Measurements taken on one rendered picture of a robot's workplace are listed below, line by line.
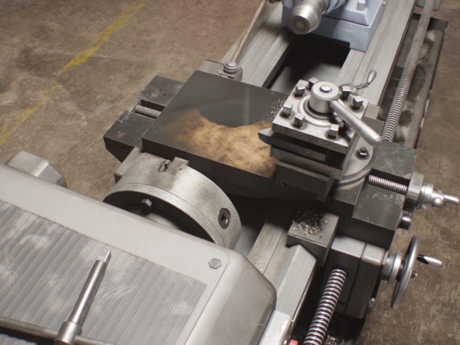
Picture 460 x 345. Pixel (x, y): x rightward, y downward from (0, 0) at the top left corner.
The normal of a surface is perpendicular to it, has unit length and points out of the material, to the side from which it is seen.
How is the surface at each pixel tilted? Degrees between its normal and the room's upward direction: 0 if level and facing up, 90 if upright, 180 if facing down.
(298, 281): 36
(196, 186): 23
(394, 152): 0
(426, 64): 0
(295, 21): 90
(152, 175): 10
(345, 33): 90
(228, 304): 45
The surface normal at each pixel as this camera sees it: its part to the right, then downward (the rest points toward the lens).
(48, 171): 0.62, -0.34
